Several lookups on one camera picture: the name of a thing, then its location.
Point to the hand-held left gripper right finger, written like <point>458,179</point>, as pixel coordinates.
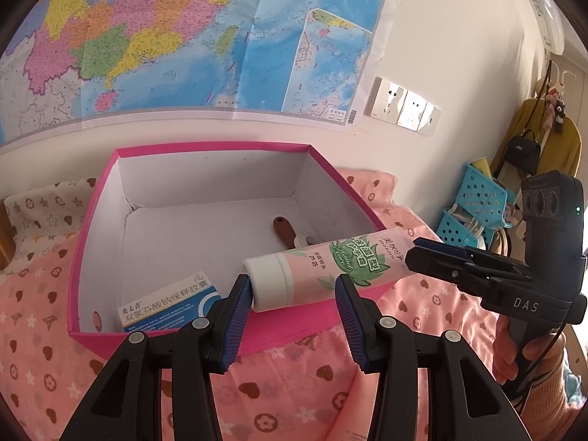
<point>351,326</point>

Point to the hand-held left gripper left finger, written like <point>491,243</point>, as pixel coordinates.
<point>236,326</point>

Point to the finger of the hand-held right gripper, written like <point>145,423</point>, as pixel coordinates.
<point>441,246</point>
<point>441,268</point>

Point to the pink cardboard box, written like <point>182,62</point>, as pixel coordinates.
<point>294,330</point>

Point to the pink and white cream tube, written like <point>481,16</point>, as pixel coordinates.
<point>312,266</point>

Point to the white and blue medicine box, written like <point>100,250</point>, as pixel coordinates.
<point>165,303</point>

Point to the person's right forearm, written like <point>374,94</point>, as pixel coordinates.
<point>546,415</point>

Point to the person's right hand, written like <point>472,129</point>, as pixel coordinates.
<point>505,358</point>

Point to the blue plastic basket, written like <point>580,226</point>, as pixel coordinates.
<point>480,193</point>
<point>461,229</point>

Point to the black handbag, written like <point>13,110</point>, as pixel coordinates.
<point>523,151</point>

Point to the yellow coat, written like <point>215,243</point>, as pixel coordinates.
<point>564,147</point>

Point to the plush toy pendant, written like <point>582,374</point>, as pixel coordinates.
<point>556,108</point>

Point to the pink patterned bed sheet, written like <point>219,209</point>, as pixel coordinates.
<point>46,376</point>

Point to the white air conditioner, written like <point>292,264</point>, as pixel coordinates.
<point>549,23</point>

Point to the white patterned pillow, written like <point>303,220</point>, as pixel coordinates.
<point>46,206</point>

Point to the wooden headboard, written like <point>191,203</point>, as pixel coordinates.
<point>3,239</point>

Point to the white wall socket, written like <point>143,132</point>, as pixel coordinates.
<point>431,119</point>
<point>413,109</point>
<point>385,96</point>

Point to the colourful wall map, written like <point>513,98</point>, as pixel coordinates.
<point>183,32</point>

